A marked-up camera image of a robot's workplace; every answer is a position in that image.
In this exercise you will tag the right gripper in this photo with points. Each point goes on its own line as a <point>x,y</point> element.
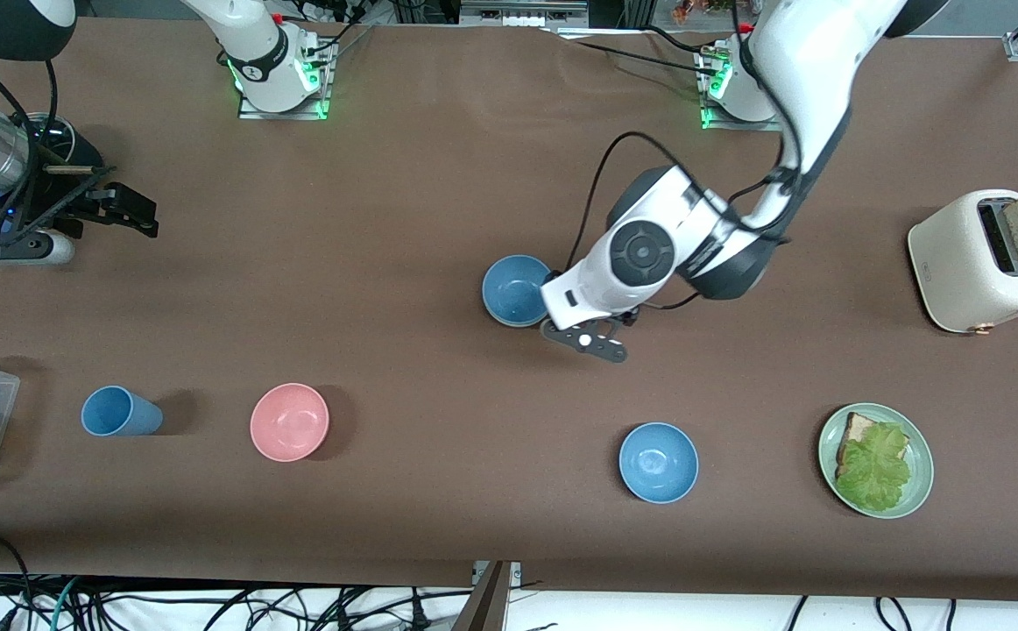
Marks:
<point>68,194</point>

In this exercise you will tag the dark wedge-shaped post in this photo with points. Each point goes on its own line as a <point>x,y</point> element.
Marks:
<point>487,605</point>

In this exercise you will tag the cream toaster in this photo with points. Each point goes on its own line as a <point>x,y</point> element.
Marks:
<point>956,272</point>

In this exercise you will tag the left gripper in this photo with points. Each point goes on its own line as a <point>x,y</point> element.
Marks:
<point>551,276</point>

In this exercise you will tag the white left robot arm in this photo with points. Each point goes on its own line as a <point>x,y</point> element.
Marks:
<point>807,53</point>

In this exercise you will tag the small metal bracket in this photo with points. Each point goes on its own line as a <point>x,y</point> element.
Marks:
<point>516,571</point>

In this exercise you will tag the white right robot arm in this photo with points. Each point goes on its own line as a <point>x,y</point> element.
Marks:
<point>255,53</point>

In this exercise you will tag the green plate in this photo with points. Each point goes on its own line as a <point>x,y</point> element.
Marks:
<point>921,464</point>

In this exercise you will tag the colourful snack bag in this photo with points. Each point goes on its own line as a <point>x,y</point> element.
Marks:
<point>693,9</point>

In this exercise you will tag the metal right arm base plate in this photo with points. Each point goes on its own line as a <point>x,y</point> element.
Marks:
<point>255,114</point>

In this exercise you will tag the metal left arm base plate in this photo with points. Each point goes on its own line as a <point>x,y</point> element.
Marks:
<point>728,125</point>

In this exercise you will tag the green lettuce leaf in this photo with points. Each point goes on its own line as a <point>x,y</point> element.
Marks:
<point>873,469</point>

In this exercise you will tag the bread slice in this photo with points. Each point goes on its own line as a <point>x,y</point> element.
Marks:
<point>859,428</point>

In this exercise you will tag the power strip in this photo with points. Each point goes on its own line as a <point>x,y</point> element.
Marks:
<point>325,9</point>

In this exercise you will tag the pink bowl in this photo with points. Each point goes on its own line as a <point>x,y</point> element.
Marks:
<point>290,422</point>

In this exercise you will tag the blue bowl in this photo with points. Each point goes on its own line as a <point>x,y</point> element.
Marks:
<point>513,289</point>
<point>658,463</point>

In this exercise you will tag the blue cup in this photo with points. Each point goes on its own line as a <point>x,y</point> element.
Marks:
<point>123,412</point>

